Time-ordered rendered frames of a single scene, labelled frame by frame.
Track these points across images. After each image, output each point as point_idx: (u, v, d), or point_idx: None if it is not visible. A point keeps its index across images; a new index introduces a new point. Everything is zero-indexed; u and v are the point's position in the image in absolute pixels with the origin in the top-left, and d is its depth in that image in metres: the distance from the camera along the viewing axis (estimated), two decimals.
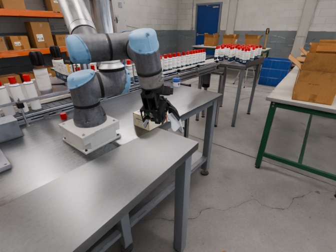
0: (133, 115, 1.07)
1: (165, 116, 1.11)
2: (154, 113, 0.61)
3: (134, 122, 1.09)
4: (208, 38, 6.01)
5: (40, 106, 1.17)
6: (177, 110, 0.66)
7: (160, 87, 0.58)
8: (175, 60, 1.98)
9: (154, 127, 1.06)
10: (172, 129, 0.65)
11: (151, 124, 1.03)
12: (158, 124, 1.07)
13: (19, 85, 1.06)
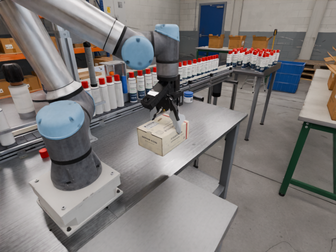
0: (138, 131, 0.71)
1: (185, 131, 0.75)
2: None
3: (139, 141, 0.73)
4: (213, 39, 5.71)
5: (13, 140, 0.86)
6: None
7: None
8: (185, 69, 1.67)
9: (170, 149, 0.70)
10: (161, 109, 0.78)
11: (166, 146, 0.67)
12: (175, 145, 0.72)
13: None
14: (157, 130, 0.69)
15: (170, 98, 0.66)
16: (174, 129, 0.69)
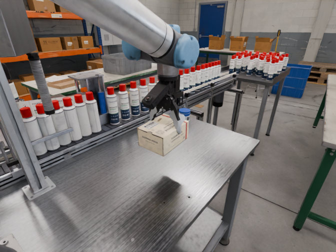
0: (138, 131, 0.71)
1: (185, 131, 0.75)
2: None
3: (139, 141, 0.73)
4: (213, 41, 5.43)
5: None
6: None
7: None
8: (181, 79, 1.39)
9: (170, 149, 0.70)
10: (161, 109, 0.78)
11: (167, 146, 0.67)
12: (175, 145, 0.72)
13: None
14: (157, 130, 0.69)
15: (171, 98, 0.66)
16: (174, 128, 0.70)
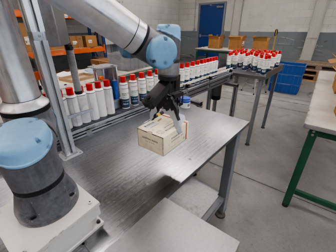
0: (138, 131, 0.71)
1: (185, 131, 0.75)
2: None
3: (139, 141, 0.73)
4: (212, 40, 5.61)
5: None
6: None
7: None
8: (182, 72, 1.57)
9: (170, 149, 0.70)
10: (161, 109, 0.78)
11: (167, 146, 0.67)
12: (175, 145, 0.72)
13: None
14: (157, 130, 0.69)
15: (171, 98, 0.66)
16: (174, 128, 0.70)
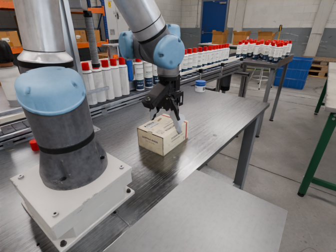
0: (138, 131, 0.71)
1: (185, 131, 0.75)
2: None
3: (139, 141, 0.73)
4: (216, 35, 5.56)
5: None
6: None
7: None
8: (196, 57, 1.52)
9: (170, 149, 0.70)
10: (161, 109, 0.78)
11: (167, 146, 0.67)
12: (175, 145, 0.72)
13: None
14: (157, 130, 0.69)
15: (171, 98, 0.66)
16: (174, 128, 0.70)
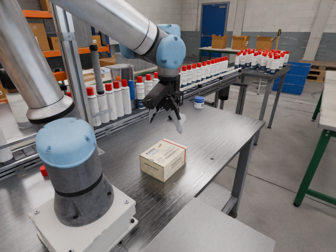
0: (140, 158, 0.76)
1: (184, 157, 0.81)
2: None
3: (141, 167, 0.78)
4: (216, 40, 5.61)
5: (10, 155, 0.76)
6: None
7: None
8: (195, 72, 1.57)
9: (170, 175, 0.75)
10: (160, 108, 0.78)
11: (167, 173, 0.73)
12: (175, 170, 0.77)
13: None
14: (158, 157, 0.74)
15: (171, 98, 0.66)
16: (174, 156, 0.75)
